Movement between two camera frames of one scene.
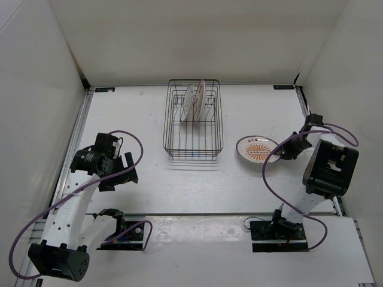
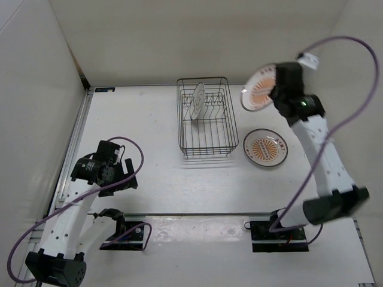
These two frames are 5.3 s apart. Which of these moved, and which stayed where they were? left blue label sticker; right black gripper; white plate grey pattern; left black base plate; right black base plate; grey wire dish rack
Moved: grey wire dish rack; white plate grey pattern; right black gripper
Stayed: left black base plate; right black base plate; left blue label sticker
